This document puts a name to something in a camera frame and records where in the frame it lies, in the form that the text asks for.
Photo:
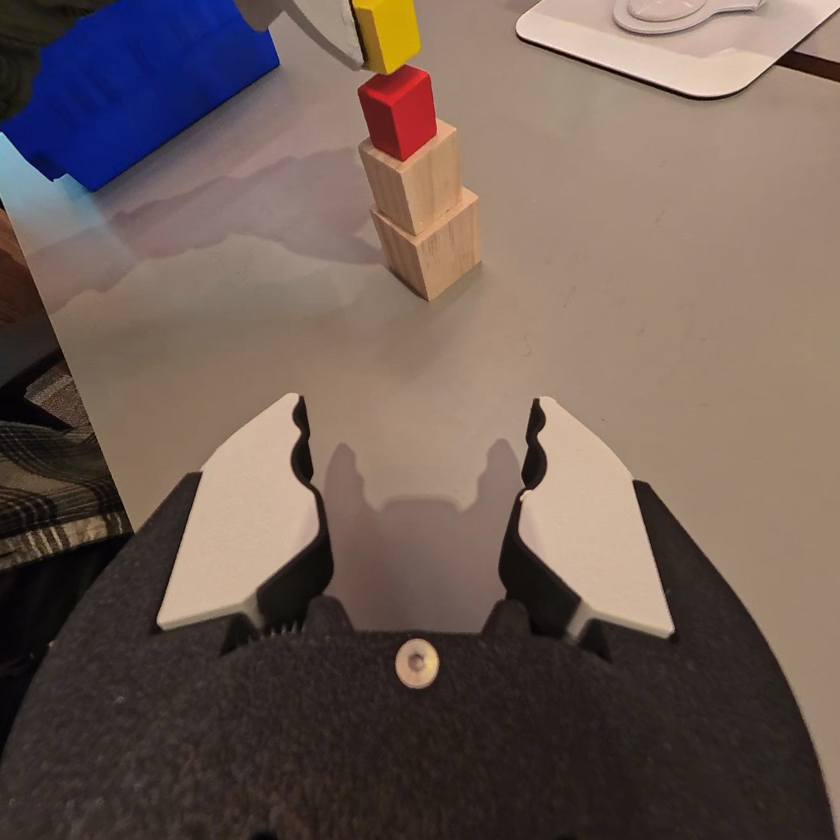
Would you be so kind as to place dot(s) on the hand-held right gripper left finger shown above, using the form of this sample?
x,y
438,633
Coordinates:
x,y
246,518

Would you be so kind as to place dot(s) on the large natural wooden cube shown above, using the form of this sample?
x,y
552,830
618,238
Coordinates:
x,y
433,253

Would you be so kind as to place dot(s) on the white stand with wooden board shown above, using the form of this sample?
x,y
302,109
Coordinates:
x,y
689,52

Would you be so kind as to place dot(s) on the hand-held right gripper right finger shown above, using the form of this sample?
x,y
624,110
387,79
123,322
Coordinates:
x,y
590,531

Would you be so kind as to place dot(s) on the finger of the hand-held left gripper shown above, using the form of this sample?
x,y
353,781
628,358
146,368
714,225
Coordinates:
x,y
328,26

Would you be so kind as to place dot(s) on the person's dark trousers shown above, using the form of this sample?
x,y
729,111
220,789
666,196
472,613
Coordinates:
x,y
39,623

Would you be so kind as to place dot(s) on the red wooden cube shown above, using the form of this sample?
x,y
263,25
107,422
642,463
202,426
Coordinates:
x,y
400,115

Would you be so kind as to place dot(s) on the person's plaid shirt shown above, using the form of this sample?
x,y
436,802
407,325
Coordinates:
x,y
52,492

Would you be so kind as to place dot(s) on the blue plastic bin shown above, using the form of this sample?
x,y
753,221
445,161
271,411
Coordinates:
x,y
131,98

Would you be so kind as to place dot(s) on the small natural wooden cube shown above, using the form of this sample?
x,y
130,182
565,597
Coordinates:
x,y
413,187

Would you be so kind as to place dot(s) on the yellow wooden cube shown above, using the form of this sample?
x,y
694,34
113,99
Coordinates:
x,y
390,33

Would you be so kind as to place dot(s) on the black table bracket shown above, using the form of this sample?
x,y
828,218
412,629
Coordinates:
x,y
26,354

